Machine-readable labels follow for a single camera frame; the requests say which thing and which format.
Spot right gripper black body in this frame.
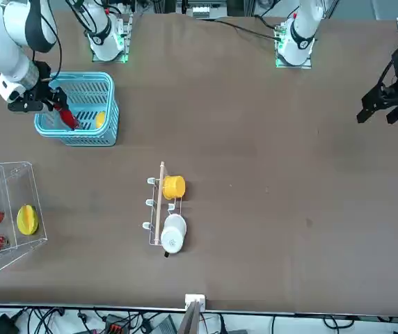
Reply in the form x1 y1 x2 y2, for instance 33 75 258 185
24 61 54 104

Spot blue plastic slotted basket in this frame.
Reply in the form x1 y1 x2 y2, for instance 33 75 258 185
33 71 120 147

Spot clear acrylic tiered rack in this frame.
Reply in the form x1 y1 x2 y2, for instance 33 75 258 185
0 160 49 273

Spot yellow green starfruit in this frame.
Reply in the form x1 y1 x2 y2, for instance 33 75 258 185
16 204 40 236

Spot yellow plastic cup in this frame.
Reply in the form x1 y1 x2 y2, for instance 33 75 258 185
162 175 186 200

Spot white plastic cup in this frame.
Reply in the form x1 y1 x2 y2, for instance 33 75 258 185
160 214 188 258

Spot black power adapter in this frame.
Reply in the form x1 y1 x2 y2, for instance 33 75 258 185
0 312 19 334

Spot black red power strip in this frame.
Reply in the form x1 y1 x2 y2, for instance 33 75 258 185
104 314 131 334

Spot white socket box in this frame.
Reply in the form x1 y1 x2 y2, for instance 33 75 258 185
184 294 207 311

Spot grey power adapter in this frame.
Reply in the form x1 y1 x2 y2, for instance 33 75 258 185
152 315 178 334

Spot white wire cup rack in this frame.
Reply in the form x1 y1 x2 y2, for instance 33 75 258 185
142 161 188 248

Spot black table cable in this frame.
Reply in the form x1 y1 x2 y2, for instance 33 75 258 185
198 17 283 41

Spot grey camera post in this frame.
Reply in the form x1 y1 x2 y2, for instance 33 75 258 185
177 301 202 334

